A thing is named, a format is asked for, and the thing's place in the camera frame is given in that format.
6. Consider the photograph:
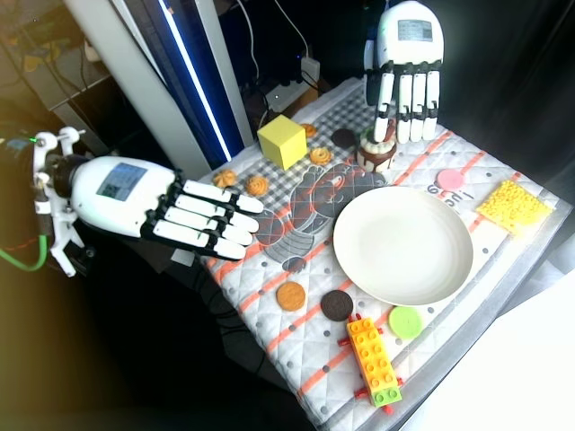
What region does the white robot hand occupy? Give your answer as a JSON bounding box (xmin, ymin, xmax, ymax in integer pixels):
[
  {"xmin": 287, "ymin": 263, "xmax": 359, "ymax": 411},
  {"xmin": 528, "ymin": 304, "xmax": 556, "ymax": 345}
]
[
  {"xmin": 363, "ymin": 0, "xmax": 446, "ymax": 145},
  {"xmin": 69, "ymin": 155, "xmax": 265, "ymax": 262}
]

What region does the chocolate cupcake toy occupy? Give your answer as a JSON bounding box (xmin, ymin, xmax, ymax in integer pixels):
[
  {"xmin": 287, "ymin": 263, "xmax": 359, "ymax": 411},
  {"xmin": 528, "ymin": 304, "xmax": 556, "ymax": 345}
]
[{"xmin": 357, "ymin": 127, "xmax": 399, "ymax": 174}]

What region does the round cream plate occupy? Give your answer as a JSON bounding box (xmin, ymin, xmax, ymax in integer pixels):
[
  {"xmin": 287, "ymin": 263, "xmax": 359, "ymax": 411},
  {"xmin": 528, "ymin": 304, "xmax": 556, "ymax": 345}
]
[{"xmin": 332, "ymin": 186, "xmax": 475, "ymax": 307}]

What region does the white plug adapter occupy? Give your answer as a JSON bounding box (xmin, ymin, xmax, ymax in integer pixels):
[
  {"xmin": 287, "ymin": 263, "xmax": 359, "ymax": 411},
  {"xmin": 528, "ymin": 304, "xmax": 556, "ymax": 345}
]
[{"xmin": 299, "ymin": 56, "xmax": 321, "ymax": 82}]

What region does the white pillar with blue light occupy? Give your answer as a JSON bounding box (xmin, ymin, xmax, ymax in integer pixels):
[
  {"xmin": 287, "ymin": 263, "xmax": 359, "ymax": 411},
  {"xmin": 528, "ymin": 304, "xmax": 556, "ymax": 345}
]
[{"xmin": 65, "ymin": 0, "xmax": 255, "ymax": 168}]

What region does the white power strip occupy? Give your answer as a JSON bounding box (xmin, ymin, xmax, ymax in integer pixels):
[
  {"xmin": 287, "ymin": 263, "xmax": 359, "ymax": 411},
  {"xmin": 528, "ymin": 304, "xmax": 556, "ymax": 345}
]
[{"xmin": 264, "ymin": 83, "xmax": 312, "ymax": 111}]

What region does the pink round disc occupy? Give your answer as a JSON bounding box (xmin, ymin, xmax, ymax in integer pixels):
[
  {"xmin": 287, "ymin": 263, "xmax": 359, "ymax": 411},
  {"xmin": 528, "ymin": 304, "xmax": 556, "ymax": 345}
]
[{"xmin": 437, "ymin": 168, "xmax": 465, "ymax": 190}]

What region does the yellow foam cube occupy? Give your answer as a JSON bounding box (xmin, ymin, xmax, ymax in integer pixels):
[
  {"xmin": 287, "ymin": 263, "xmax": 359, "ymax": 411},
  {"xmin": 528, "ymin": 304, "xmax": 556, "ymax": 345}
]
[{"xmin": 257, "ymin": 114, "xmax": 308, "ymax": 171}]

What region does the yellow bumpy square sponge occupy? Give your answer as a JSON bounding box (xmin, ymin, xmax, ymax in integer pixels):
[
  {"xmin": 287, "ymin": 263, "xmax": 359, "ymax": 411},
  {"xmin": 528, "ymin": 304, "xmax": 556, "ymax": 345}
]
[{"xmin": 475, "ymin": 179, "xmax": 553, "ymax": 236}]

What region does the round tan biscuit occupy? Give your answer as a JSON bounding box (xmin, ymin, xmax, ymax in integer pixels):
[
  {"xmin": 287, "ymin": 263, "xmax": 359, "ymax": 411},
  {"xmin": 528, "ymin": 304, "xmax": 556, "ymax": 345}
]
[{"xmin": 275, "ymin": 281, "xmax": 307, "ymax": 311}]

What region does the grey quilt with bear print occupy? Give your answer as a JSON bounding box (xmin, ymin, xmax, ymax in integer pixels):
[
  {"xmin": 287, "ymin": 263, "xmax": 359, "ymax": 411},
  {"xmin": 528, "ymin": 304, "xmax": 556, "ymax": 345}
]
[{"xmin": 197, "ymin": 75, "xmax": 562, "ymax": 427}]

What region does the green round disc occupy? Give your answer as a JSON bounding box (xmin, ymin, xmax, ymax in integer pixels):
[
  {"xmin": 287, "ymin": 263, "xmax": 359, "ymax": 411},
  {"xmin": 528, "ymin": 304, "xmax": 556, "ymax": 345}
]
[{"xmin": 388, "ymin": 305, "xmax": 425, "ymax": 339}]

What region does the orange and green brick toy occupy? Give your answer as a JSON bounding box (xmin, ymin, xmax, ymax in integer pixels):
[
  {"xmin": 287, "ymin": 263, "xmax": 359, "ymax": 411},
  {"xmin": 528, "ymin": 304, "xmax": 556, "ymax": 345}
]
[{"xmin": 337, "ymin": 316, "xmax": 404, "ymax": 409}]

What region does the green cable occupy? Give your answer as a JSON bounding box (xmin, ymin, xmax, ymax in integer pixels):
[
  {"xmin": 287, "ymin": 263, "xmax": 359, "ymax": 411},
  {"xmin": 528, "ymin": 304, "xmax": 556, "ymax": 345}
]
[{"xmin": 0, "ymin": 233, "xmax": 49, "ymax": 272}]

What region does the white cable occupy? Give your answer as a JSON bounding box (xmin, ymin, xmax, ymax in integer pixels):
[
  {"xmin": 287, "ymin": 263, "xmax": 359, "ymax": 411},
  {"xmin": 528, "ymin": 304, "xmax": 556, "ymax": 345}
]
[{"xmin": 278, "ymin": 0, "xmax": 312, "ymax": 59}]

